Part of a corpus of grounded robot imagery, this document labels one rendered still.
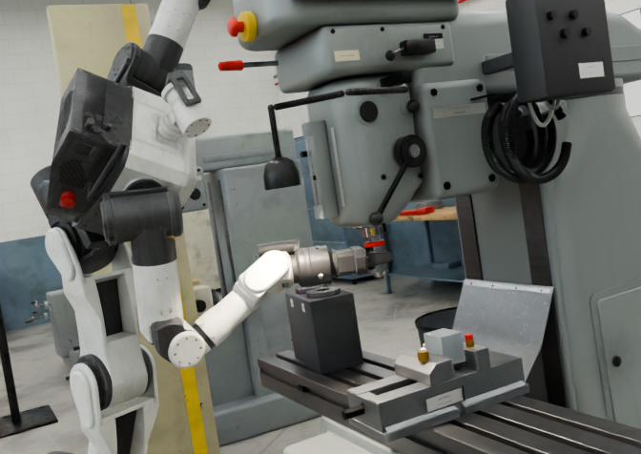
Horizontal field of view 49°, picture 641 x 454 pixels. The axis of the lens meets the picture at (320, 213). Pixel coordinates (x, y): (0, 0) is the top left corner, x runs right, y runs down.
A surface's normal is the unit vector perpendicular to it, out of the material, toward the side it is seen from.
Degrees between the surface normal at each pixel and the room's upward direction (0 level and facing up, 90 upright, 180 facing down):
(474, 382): 90
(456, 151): 90
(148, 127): 59
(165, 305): 101
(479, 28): 90
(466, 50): 90
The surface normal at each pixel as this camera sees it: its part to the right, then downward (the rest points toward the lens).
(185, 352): 0.48, 0.16
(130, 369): 0.73, -0.23
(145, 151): 0.57, -0.58
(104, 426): 0.77, 0.05
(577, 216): 0.47, -0.05
